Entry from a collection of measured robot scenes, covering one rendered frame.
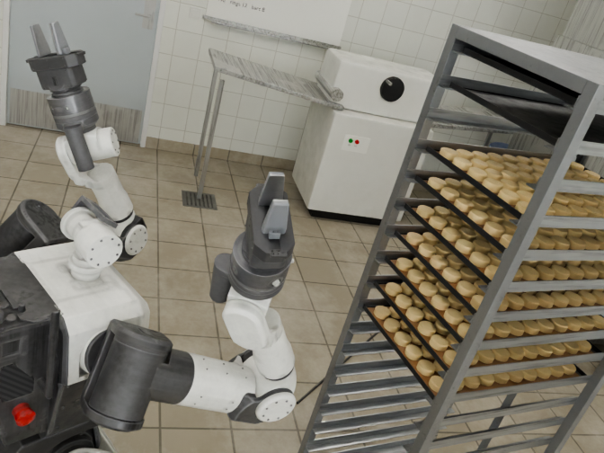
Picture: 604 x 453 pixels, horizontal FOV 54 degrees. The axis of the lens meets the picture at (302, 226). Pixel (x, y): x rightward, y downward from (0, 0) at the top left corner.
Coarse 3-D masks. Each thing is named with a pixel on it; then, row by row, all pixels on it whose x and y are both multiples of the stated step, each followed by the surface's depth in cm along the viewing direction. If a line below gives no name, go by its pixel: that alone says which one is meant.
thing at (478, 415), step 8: (552, 400) 179; (560, 400) 181; (568, 400) 183; (496, 408) 173; (504, 408) 170; (512, 408) 172; (520, 408) 174; (528, 408) 176; (536, 408) 177; (544, 408) 179; (448, 416) 165; (456, 416) 162; (464, 416) 163; (472, 416) 165; (480, 416) 167; (488, 416) 168; (496, 416) 170; (416, 424) 159; (440, 424) 160; (448, 424) 162
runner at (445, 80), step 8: (440, 80) 153; (448, 80) 154; (456, 80) 155; (464, 80) 156; (472, 80) 157; (448, 88) 153; (472, 88) 159; (480, 88) 160; (488, 88) 161; (496, 88) 162; (504, 88) 163; (512, 88) 165; (520, 96) 167; (528, 96) 168; (536, 96) 170; (544, 96) 171; (552, 96) 172
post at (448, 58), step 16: (448, 48) 151; (448, 64) 152; (432, 80) 156; (432, 96) 156; (416, 128) 162; (416, 160) 165; (400, 176) 167; (400, 192) 168; (384, 224) 174; (384, 240) 176; (368, 272) 181; (368, 288) 184; (352, 304) 188; (352, 320) 189; (352, 336) 193; (336, 352) 196; (320, 400) 205; (320, 416) 208; (304, 448) 214
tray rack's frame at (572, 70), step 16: (464, 32) 146; (480, 32) 146; (480, 48) 141; (496, 48) 136; (512, 48) 132; (528, 48) 143; (544, 48) 156; (528, 64) 128; (544, 64) 124; (560, 64) 128; (576, 64) 138; (592, 64) 150; (560, 80) 121; (576, 80) 117; (592, 384) 180; (512, 400) 210; (576, 400) 185; (592, 400) 183; (576, 416) 185; (560, 432) 190; (480, 448) 223; (560, 448) 192
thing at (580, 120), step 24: (600, 96) 115; (576, 120) 117; (576, 144) 119; (552, 168) 122; (552, 192) 124; (528, 216) 127; (528, 240) 129; (504, 264) 133; (504, 288) 134; (480, 312) 139; (480, 336) 141; (456, 360) 146; (456, 384) 147; (432, 408) 153; (432, 432) 155
